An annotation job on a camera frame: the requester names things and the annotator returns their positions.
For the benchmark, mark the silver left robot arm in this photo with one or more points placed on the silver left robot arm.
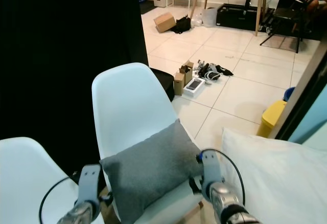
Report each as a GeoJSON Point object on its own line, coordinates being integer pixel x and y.
{"type": "Point", "coordinates": [79, 215]}

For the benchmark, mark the plain white pillow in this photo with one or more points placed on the plain white pillow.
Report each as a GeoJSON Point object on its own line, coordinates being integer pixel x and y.
{"type": "Point", "coordinates": [281, 183]}

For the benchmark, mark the black metal chair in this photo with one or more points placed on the black metal chair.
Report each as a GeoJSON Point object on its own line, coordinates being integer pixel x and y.
{"type": "Point", "coordinates": [288, 13]}

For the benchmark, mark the grey cushion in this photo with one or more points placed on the grey cushion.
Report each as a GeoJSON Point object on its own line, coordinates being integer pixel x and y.
{"type": "Point", "coordinates": [148, 173]}

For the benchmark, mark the white flat product box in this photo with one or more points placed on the white flat product box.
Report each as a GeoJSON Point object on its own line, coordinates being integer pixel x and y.
{"type": "Point", "coordinates": [194, 87]}

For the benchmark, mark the yellow bin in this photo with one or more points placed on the yellow bin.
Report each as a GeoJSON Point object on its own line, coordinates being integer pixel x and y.
{"type": "Point", "coordinates": [271, 119]}

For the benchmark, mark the small brown carton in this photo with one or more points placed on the small brown carton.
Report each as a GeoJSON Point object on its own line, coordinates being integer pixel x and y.
{"type": "Point", "coordinates": [187, 70]}
{"type": "Point", "coordinates": [179, 85]}

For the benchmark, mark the blue bucket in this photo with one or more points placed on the blue bucket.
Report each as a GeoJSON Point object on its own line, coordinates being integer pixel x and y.
{"type": "Point", "coordinates": [288, 94]}

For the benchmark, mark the black framed glass door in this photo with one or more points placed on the black framed glass door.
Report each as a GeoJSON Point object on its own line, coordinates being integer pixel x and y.
{"type": "Point", "coordinates": [306, 91]}

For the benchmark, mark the black bag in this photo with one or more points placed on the black bag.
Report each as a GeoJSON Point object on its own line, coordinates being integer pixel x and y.
{"type": "Point", "coordinates": [182, 25]}

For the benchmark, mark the large cardboard box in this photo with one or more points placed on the large cardboard box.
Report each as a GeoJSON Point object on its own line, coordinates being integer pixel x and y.
{"type": "Point", "coordinates": [164, 22]}

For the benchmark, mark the white bucket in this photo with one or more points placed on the white bucket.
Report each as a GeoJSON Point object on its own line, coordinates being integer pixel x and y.
{"type": "Point", "coordinates": [209, 17]}

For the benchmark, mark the black equipment case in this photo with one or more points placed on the black equipment case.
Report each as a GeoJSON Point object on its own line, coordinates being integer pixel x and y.
{"type": "Point", "coordinates": [235, 17]}

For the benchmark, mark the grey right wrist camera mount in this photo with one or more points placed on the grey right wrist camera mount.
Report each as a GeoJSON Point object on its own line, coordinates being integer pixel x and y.
{"type": "Point", "coordinates": [210, 168]}

